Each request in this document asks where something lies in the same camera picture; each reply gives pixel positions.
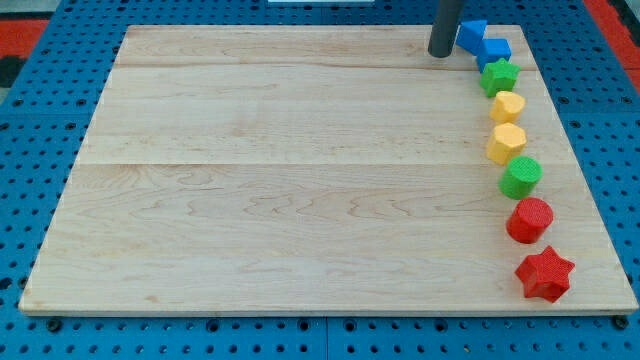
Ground blue cube block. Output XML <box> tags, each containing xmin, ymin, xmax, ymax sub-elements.
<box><xmin>476</xmin><ymin>38</ymin><xmax>512</xmax><ymax>73</ymax></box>

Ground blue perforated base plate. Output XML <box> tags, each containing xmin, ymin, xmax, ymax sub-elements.
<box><xmin>1</xmin><ymin>0</ymin><xmax>639</xmax><ymax>359</ymax></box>

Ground blue triangle block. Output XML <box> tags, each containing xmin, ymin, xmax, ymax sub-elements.
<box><xmin>455</xmin><ymin>19</ymin><xmax>488</xmax><ymax>55</ymax></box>

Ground green cylinder block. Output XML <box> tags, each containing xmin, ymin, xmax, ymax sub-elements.
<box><xmin>498</xmin><ymin>156</ymin><xmax>543</xmax><ymax>200</ymax></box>

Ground red star block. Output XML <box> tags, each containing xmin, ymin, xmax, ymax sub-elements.
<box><xmin>514</xmin><ymin>246</ymin><xmax>575</xmax><ymax>303</ymax></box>

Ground red cylinder block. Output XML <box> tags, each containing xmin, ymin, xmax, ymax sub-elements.
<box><xmin>505</xmin><ymin>197</ymin><xmax>554</xmax><ymax>244</ymax></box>

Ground light wooden board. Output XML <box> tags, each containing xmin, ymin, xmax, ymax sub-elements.
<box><xmin>19</xmin><ymin>25</ymin><xmax>638</xmax><ymax>317</ymax></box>

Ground yellow hexagon block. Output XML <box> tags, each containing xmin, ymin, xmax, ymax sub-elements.
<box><xmin>486</xmin><ymin>123</ymin><xmax>527</xmax><ymax>165</ymax></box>

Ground green star block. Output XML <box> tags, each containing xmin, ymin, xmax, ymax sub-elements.
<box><xmin>480</xmin><ymin>58</ymin><xmax>521</xmax><ymax>98</ymax></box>

